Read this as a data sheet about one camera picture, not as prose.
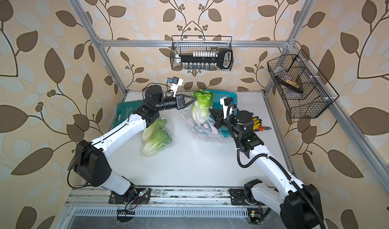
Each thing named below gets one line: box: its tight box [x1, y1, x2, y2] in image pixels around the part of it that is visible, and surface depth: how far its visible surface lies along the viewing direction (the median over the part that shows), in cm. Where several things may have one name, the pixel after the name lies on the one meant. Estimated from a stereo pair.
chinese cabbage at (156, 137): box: [142, 117, 173, 157], surface depth 86 cm
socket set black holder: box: [175, 48, 234, 70], surface depth 86 cm
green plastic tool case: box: [112, 99, 144, 129], surface depth 107 cm
